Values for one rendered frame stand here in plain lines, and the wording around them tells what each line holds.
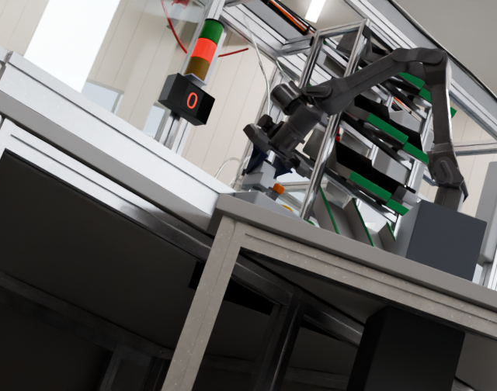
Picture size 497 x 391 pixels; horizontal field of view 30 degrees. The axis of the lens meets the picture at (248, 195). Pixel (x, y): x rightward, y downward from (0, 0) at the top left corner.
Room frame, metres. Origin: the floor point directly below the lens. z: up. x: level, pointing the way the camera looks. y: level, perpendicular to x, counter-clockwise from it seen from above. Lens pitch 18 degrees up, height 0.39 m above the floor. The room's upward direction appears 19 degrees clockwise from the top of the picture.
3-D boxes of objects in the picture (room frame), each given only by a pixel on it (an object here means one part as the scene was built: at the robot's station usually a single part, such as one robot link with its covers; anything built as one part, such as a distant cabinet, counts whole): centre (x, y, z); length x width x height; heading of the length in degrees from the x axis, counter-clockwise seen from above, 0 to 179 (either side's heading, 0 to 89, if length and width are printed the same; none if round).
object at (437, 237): (1.80, -0.39, 0.96); 0.14 x 0.14 x 0.20; 2
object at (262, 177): (2.03, -0.01, 1.10); 0.08 x 0.04 x 0.07; 38
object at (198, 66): (2.00, 0.21, 1.28); 0.05 x 0.05 x 0.05
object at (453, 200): (1.80, -0.39, 1.09); 0.07 x 0.07 x 0.06; 2
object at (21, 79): (1.73, 0.11, 0.91); 0.89 x 0.06 x 0.11; 128
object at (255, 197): (1.80, -0.08, 0.93); 0.21 x 0.07 x 0.06; 128
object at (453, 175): (1.79, -0.39, 1.15); 0.09 x 0.07 x 0.06; 154
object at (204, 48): (2.00, 0.21, 1.33); 0.05 x 0.05 x 0.05
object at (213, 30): (2.00, 0.21, 1.38); 0.05 x 0.05 x 0.05
